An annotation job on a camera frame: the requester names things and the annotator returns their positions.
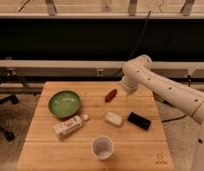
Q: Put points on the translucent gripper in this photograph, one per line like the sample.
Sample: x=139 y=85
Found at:
x=131 y=100

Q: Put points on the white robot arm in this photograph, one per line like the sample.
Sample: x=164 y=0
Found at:
x=188 y=100

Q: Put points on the black rectangular box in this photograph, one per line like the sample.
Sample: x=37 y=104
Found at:
x=139 y=121

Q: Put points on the white rounded block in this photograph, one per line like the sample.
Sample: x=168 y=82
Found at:
x=114 y=119

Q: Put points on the translucent plastic cup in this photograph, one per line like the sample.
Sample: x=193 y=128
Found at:
x=102 y=147

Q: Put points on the green bowl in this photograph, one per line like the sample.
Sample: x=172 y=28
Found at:
x=64 y=104

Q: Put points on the white plastic bottle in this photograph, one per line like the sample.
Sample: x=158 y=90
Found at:
x=67 y=127

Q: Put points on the black office chair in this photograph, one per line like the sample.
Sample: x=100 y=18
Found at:
x=9 y=136

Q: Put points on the wall power outlet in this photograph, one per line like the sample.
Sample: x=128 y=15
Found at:
x=100 y=72

